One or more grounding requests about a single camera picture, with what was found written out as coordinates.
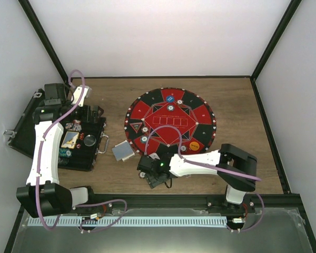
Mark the black poker chip case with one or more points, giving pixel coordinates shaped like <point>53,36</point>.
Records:
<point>83,158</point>

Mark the triangular all in marker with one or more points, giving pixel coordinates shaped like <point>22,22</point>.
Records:
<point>136,126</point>

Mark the card box in case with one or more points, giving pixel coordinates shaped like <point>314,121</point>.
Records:
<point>70,140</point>

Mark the red dice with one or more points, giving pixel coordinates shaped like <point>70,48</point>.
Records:
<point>82,136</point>

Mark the black front mounting rail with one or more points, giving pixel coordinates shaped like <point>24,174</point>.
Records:
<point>213,203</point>

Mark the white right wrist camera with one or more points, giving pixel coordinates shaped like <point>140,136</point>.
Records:
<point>154,156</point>

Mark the chips in case top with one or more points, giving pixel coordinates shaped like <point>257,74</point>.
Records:
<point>75,126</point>

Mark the teal chip seat two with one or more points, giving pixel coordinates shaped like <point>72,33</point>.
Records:
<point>143,139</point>

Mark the perforated light blue rail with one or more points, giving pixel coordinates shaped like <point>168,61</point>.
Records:
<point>198,221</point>

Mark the orange big blind button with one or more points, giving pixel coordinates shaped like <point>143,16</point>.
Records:
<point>194,146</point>

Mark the teal chips in case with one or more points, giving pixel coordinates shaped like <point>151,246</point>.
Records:
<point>64,156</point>

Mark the teal chip seat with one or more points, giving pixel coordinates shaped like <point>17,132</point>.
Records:
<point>170,108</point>

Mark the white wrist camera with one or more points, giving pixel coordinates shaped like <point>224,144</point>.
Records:
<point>154,156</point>
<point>80,94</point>

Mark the blue small blind button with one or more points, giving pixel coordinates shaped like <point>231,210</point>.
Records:
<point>170,99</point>

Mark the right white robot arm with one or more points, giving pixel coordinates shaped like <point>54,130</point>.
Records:
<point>235,166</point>

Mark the brown 100 chip stack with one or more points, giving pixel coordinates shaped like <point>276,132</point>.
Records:
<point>142,175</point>

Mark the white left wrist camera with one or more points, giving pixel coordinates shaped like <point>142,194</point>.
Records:
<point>80,94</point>

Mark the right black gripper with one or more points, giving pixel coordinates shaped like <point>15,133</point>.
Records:
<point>152,181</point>

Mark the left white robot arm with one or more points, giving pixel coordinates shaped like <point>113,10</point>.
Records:
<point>43,194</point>

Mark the round red black poker mat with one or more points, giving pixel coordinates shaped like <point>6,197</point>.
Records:
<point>194,120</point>

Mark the clear dealer button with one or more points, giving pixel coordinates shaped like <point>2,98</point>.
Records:
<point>90,140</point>

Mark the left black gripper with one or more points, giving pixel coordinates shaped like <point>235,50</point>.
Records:
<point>86,118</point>

